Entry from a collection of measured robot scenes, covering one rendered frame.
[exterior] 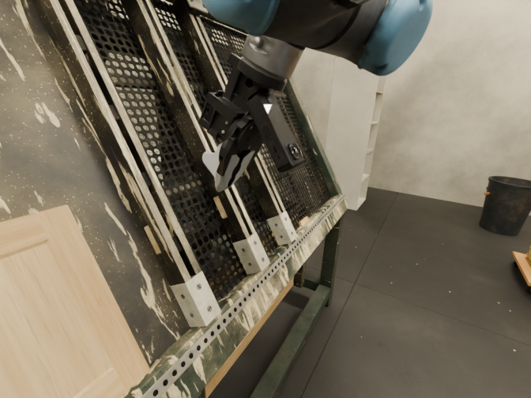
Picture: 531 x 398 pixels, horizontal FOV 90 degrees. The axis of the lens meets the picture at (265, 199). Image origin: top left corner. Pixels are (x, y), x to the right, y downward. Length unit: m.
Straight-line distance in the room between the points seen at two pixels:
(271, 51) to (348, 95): 3.62
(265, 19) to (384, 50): 0.13
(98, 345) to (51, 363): 0.08
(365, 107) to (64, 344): 3.73
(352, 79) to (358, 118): 0.51
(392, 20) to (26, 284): 0.67
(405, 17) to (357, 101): 3.65
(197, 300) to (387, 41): 0.66
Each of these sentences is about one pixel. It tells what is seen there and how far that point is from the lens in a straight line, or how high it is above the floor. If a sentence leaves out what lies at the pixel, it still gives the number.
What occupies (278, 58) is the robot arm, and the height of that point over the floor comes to 1.51.
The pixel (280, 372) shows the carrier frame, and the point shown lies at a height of 0.18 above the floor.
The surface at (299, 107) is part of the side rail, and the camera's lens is 1.82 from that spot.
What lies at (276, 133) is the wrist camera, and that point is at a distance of 0.37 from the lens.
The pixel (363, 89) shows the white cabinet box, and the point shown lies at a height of 1.66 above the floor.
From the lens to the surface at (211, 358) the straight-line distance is 0.81.
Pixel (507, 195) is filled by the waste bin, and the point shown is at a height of 0.51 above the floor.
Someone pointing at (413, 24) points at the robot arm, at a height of 1.53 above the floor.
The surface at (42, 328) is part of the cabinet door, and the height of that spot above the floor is 1.06.
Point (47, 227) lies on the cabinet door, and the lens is 0.69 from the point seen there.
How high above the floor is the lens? 1.46
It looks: 20 degrees down
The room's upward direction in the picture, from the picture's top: 2 degrees clockwise
